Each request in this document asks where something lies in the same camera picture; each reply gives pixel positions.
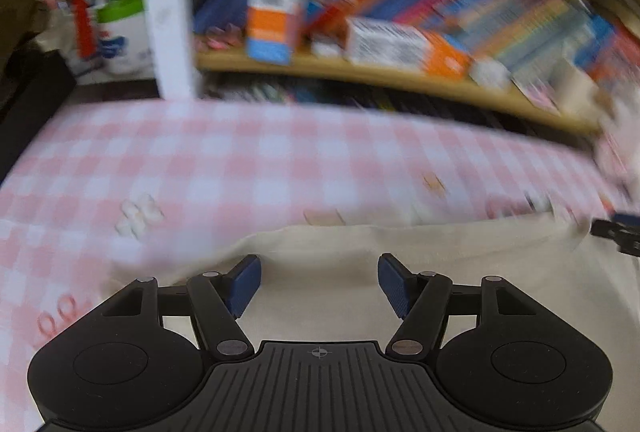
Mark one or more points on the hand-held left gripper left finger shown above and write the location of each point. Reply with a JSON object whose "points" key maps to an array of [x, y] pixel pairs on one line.
{"points": [[245, 284]]}

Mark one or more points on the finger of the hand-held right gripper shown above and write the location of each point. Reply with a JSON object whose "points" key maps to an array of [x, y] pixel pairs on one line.
{"points": [[615, 229]]}

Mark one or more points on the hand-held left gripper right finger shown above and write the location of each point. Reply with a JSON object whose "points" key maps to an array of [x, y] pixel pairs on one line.
{"points": [[392, 284]]}

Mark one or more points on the cream printed t-shirt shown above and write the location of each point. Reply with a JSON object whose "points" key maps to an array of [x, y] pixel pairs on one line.
{"points": [[325, 252]]}

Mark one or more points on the pink checked desk mat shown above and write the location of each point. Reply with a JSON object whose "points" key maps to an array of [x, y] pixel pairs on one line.
{"points": [[225, 162]]}

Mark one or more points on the white pen holder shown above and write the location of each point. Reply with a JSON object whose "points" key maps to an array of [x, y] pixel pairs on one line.
{"points": [[575, 87]]}

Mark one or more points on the flat orange white box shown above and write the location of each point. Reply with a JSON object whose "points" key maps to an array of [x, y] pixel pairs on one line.
{"points": [[390, 45]]}

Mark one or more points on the small pink trinket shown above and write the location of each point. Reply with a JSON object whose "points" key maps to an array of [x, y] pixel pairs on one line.
{"points": [[220, 40]]}

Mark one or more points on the white container green lid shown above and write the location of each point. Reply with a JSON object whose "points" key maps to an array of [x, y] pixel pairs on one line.
{"points": [[122, 42]]}

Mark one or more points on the black bag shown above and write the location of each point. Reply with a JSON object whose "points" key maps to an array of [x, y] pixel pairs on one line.
{"points": [[30, 102]]}

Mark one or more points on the white wooden bookshelf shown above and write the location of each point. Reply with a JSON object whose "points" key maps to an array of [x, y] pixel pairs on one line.
{"points": [[167, 12]]}

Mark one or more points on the red bottle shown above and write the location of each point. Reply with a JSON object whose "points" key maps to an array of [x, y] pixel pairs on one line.
{"points": [[81, 22]]}

